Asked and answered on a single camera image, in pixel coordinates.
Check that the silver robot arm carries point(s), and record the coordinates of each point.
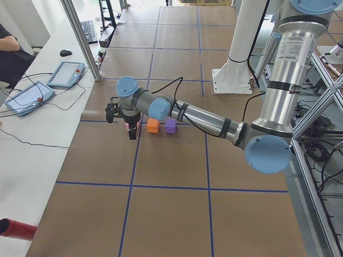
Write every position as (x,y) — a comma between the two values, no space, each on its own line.
(266,140)

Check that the orange foam cube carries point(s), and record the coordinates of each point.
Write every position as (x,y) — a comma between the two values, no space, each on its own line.
(153,125)

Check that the black keyboard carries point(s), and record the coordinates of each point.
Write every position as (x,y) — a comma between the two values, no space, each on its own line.
(89,31)

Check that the red cylinder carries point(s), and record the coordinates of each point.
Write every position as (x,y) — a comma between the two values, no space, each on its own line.
(18,230)

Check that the near blue teach pendant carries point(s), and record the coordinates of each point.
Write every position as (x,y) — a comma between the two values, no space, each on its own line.
(30,98)

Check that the far blue teach pendant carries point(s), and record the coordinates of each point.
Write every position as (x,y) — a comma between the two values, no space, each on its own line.
(66,75)

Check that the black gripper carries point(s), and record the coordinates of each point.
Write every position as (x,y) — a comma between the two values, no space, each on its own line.
(131,120)

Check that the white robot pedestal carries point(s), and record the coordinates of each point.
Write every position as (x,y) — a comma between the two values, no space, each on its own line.
(233,77)

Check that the seated person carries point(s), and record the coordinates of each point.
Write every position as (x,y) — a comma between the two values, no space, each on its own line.
(14,59)

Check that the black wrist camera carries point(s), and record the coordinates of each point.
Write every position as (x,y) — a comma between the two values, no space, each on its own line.
(112,111)

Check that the pink foam cube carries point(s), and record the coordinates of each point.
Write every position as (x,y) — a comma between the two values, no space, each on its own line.
(128,126)

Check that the blue teach pendant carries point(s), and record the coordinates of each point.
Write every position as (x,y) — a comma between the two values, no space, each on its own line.
(30,98)
(66,75)

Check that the purple foam cube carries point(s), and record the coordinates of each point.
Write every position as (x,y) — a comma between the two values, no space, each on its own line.
(170,126)

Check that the black computer mouse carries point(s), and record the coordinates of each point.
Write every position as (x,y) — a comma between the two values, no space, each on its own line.
(65,52)

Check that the aluminium frame post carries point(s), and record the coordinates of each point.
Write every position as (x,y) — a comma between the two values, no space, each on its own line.
(72,16)

